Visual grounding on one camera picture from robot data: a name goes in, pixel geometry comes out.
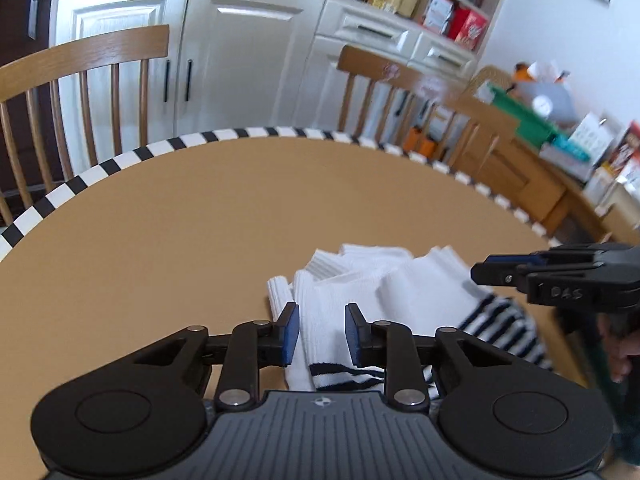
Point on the person's right hand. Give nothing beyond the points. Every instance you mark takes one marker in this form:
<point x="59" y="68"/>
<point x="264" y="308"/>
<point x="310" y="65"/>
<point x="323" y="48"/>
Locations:
<point x="619" y="350"/>

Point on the white sideboard cabinet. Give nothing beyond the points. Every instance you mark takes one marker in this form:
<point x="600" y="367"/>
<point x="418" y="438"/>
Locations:
<point x="267" y="63"/>

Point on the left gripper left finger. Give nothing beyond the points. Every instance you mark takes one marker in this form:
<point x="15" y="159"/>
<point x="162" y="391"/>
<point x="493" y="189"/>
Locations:
<point x="253" y="346"/>

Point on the red snack box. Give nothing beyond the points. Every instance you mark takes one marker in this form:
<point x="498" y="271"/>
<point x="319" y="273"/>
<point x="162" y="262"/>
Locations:
<point x="467" y="27"/>

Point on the green plastic bin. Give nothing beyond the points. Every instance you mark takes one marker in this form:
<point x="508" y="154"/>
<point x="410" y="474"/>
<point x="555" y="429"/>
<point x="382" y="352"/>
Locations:
<point x="531" y="128"/>

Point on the striped white navy sweater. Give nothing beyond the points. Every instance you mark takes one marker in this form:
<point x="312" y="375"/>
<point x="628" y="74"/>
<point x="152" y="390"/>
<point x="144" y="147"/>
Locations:
<point x="390" y="284"/>

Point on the wooden side cabinet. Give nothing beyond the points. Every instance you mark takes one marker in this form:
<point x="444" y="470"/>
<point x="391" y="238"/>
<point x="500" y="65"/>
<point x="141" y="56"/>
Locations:
<point x="491" y="151"/>

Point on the left wooden chair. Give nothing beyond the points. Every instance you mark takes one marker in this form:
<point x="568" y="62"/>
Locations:
<point x="64" y="69"/>

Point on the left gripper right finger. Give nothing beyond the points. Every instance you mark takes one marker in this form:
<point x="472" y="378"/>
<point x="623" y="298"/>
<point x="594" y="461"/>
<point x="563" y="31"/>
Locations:
<point x="392" y="347"/>

